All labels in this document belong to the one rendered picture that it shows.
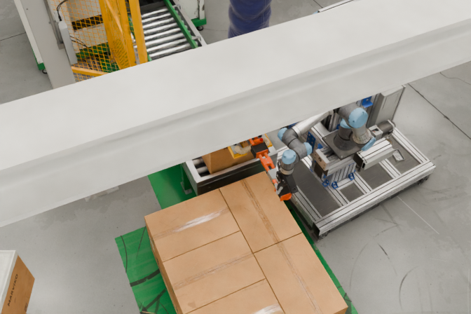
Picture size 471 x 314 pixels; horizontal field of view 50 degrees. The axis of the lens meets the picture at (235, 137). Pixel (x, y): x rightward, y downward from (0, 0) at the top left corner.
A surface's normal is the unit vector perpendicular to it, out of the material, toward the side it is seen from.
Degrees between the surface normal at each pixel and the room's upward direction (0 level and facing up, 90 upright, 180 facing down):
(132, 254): 0
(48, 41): 90
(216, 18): 0
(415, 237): 0
